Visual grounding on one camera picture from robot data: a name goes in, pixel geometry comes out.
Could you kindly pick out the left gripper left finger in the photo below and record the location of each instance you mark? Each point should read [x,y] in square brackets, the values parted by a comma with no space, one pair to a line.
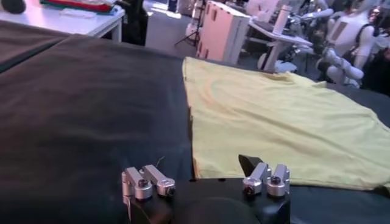
[138,182]

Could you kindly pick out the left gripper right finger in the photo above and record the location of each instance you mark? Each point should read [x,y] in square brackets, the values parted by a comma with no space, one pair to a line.
[259,179]

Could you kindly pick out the yellow-green t-shirt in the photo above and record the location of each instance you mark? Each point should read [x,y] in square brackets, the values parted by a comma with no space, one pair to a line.
[274,121]

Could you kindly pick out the folded clothes stack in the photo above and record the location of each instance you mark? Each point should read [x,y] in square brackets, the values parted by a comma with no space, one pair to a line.
[79,5]

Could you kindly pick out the large black tablecloth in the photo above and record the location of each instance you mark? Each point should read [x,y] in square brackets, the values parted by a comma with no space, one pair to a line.
[91,121]

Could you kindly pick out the small white standing desk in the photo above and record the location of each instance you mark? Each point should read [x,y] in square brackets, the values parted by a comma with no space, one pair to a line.
[280,41]

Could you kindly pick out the tall white cardboard box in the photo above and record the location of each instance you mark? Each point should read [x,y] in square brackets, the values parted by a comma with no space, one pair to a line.
[219,33]

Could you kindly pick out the black office chair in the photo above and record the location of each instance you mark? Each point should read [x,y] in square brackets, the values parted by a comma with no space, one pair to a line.
[134,21]

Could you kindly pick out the white thermos bottle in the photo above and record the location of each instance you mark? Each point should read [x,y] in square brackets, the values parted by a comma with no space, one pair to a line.
[281,19]

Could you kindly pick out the white rectangular table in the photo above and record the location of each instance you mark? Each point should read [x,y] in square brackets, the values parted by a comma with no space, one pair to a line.
[76,24]

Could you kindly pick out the white humanoid robot right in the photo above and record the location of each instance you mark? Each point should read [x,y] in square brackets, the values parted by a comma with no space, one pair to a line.
[347,33]

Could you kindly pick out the clear plastic bag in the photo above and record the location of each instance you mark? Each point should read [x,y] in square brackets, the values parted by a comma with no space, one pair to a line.
[76,13]

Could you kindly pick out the brownish black tablecloth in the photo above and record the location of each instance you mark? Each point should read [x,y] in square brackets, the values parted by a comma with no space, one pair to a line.
[21,39]

